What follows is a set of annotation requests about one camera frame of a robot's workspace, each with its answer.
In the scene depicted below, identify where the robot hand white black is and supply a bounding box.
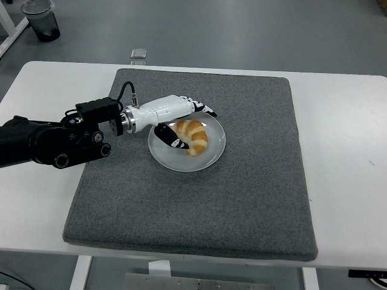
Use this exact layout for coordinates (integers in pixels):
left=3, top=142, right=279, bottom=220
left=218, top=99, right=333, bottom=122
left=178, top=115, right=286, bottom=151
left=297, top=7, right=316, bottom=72
left=130, top=94, right=218, bottom=150

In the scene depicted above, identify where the croissant bread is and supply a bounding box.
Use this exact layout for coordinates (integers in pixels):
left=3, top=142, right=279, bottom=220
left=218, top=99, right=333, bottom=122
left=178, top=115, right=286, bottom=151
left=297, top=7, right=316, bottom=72
left=171, top=119, right=209, bottom=157

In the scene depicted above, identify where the white round plate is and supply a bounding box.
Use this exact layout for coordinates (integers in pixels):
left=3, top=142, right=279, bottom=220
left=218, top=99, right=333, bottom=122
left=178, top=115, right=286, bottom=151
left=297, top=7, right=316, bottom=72
left=148, top=109, right=227, bottom=173

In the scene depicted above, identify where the grey metal plate with screws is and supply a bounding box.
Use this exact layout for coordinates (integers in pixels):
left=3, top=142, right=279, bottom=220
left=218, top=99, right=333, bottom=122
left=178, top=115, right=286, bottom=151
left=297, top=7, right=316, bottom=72
left=123, top=272, right=276, bottom=290

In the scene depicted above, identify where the grey felt mat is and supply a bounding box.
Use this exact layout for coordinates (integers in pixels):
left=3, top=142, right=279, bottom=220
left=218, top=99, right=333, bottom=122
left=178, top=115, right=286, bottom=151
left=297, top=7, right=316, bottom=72
left=62, top=68, right=319, bottom=262

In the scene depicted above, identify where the clear plastic cup dark drink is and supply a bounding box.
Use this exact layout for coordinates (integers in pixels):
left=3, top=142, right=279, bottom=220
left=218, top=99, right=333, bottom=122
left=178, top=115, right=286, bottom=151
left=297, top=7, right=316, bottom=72
left=21, top=0, right=61, bottom=42

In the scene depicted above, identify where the white table leg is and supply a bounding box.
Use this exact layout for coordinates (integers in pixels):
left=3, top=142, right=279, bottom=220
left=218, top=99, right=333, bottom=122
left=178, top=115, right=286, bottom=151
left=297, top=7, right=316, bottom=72
left=68, top=256, right=93, bottom=290
left=301, top=267, right=319, bottom=290

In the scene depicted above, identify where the black flat bar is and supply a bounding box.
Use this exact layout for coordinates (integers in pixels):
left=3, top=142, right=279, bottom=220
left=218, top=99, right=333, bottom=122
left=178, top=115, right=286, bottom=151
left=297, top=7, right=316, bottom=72
left=348, top=269, right=387, bottom=279

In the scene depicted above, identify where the thin black cable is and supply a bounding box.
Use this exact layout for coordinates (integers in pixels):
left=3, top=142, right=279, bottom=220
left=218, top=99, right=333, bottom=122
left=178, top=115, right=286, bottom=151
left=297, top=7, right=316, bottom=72
left=0, top=271, right=31, bottom=290

